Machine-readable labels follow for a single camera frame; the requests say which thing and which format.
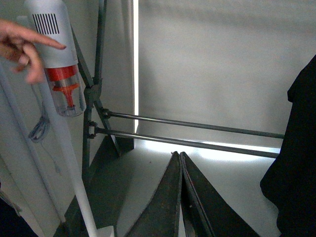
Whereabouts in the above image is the black printed t-shirt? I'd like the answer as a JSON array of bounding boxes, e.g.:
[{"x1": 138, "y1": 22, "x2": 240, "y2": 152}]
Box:
[{"x1": 260, "y1": 54, "x2": 316, "y2": 237}]

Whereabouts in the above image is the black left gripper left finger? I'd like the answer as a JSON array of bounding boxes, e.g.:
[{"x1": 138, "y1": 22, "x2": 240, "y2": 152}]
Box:
[{"x1": 126, "y1": 152, "x2": 183, "y2": 237}]

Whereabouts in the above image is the dark metal clothes rack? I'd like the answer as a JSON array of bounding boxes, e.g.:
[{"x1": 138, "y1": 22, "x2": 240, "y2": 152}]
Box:
[{"x1": 53, "y1": 0, "x2": 286, "y2": 237}]

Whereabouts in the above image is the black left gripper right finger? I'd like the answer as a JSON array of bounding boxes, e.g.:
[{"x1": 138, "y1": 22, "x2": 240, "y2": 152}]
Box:
[{"x1": 180, "y1": 152, "x2": 258, "y2": 237}]

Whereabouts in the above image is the person's bare hand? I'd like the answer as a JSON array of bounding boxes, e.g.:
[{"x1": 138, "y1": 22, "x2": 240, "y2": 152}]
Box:
[{"x1": 0, "y1": 19, "x2": 66, "y2": 84}]

